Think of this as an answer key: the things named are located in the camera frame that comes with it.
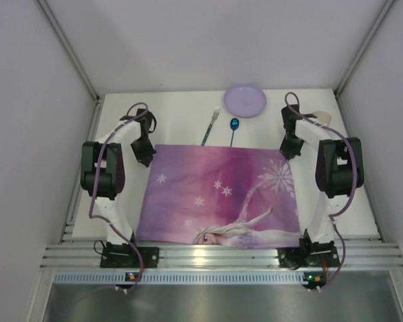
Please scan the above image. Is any right aluminium frame post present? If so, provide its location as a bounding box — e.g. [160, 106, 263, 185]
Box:
[333, 0, 396, 99]

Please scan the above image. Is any fork with teal handle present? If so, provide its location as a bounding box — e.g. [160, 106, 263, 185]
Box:
[201, 107, 220, 146]

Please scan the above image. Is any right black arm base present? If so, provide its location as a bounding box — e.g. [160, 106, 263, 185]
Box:
[277, 246, 340, 270]

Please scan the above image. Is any blue metallic spoon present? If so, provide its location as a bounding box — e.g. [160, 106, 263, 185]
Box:
[230, 117, 240, 147]

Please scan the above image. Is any aluminium frame post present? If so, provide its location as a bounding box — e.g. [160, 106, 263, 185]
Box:
[333, 0, 396, 99]
[35, 0, 100, 102]

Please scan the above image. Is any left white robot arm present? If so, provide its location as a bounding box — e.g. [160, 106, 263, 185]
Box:
[80, 102, 157, 248]

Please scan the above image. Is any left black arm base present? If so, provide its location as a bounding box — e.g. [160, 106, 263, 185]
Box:
[100, 244, 160, 268]

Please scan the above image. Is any aluminium mounting rail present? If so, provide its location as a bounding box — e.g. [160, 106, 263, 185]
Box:
[40, 239, 403, 270]

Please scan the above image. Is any beige paper cup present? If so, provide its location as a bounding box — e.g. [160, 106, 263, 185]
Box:
[312, 111, 332, 127]

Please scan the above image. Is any purple printed placemat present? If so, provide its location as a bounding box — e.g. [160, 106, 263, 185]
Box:
[136, 144, 301, 248]

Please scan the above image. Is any perforated cable duct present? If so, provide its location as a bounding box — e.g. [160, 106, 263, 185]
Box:
[55, 270, 326, 284]

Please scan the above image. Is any lilac plastic plate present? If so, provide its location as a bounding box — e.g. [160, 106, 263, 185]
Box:
[223, 84, 267, 118]

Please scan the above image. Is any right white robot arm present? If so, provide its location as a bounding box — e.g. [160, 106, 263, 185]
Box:
[280, 105, 364, 254]

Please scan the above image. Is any left aluminium frame post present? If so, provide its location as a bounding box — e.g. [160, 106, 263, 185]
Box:
[35, 0, 100, 102]

